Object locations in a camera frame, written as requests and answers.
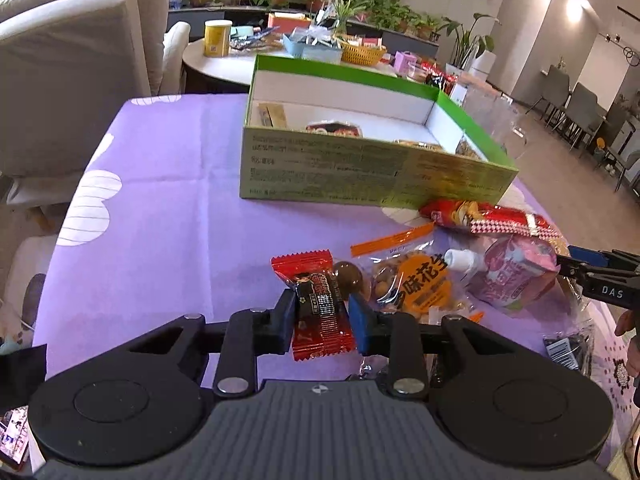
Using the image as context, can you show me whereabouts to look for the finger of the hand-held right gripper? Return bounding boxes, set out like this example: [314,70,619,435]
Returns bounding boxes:
[556,255,608,292]
[567,245,640,275]

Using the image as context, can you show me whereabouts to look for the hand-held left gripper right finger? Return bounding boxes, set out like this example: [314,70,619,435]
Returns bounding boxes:
[348,292,533,397]

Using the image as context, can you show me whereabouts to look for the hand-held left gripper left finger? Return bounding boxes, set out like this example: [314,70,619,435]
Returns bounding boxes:
[120,288,298,397]

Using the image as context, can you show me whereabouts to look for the red black candy packet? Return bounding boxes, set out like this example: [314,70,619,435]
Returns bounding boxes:
[271,249,357,363]

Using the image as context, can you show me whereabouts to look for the pink spouted drink pouch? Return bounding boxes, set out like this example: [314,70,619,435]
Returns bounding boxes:
[444,236,561,308]

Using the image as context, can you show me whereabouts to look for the red striped snack packet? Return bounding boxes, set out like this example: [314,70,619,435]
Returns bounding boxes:
[419,199,563,240]

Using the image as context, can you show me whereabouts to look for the green cardboard box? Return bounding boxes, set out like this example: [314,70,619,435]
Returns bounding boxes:
[239,54,520,210]

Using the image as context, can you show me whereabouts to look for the red packaged snacks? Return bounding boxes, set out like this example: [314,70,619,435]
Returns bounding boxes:
[420,60,458,93]

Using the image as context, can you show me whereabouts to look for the person's right hand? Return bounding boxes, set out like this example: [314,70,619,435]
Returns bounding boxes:
[614,309,640,338]

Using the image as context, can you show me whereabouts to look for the brown chocolate ball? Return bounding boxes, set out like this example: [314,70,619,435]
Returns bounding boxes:
[332,260,368,298]

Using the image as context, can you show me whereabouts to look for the black snack wrapper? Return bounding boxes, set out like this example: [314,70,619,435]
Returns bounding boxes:
[544,320,597,372]

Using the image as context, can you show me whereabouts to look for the orange peanut packet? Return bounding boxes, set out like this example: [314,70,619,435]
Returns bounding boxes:
[350,221,486,328]

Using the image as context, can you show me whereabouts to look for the grey dining chair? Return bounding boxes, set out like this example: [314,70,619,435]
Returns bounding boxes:
[565,82,606,156]
[600,120,640,191]
[530,62,573,126]

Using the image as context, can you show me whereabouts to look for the purple floral tablecloth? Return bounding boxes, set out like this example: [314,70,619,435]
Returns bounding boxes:
[32,92,640,480]

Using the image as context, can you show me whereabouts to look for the speckled brown snack packet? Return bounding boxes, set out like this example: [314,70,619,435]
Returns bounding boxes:
[456,135,488,161]

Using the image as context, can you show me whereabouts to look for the clear plastic cup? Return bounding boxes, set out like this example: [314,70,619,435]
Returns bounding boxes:
[457,82,528,161]

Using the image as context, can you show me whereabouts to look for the red black snack packet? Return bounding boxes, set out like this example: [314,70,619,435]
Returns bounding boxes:
[306,120,363,137]

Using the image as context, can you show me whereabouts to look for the yellow stick packet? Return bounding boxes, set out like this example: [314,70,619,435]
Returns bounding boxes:
[257,102,291,128]

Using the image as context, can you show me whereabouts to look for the white air purifier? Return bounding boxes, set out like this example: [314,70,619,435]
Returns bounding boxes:
[470,50,498,83]

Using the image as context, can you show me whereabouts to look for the large leaf potted plant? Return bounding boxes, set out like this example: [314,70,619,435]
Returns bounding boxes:
[442,12,502,68]

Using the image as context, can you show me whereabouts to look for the white printed cushion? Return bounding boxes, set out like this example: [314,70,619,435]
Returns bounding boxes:
[0,232,66,361]

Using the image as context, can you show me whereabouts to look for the small pink box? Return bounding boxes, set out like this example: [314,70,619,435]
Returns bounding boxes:
[395,51,426,78]

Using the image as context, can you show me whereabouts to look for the round white table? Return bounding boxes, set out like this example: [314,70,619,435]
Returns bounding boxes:
[181,35,401,96]

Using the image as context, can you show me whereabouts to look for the dark cloth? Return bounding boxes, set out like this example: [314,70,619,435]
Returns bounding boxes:
[0,344,48,413]

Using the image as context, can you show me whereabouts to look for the yellow wicker basket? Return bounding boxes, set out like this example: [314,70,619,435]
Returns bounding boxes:
[340,40,388,67]

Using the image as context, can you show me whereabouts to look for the light blue tray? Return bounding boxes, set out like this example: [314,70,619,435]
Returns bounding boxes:
[282,32,343,63]

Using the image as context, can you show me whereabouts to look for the dark television cabinet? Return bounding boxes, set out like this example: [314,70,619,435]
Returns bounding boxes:
[167,5,441,58]

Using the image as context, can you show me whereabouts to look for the phone with colourful screen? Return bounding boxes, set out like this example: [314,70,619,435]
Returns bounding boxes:
[0,404,31,468]

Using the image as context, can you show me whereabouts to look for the clutter of pens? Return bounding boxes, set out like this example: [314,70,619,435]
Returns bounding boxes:
[229,27,283,53]

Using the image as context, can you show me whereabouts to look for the white rounded chair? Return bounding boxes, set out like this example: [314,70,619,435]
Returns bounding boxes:
[162,21,192,95]

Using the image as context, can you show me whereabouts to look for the yellow canister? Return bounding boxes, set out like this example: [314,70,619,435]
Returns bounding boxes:
[203,19,234,58]

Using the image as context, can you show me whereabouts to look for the orange pink box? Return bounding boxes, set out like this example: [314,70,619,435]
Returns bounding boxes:
[267,12,313,36]

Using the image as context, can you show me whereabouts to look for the spider plant in vase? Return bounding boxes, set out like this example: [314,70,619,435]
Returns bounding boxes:
[320,0,373,36]

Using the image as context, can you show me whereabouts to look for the beige armchair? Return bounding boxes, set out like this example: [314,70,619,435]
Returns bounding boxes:
[0,0,173,233]

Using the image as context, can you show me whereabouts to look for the ring wall light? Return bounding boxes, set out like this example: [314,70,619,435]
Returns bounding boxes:
[600,32,640,66]

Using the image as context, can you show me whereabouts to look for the white cable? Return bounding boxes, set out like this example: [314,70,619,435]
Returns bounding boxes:
[0,297,36,333]

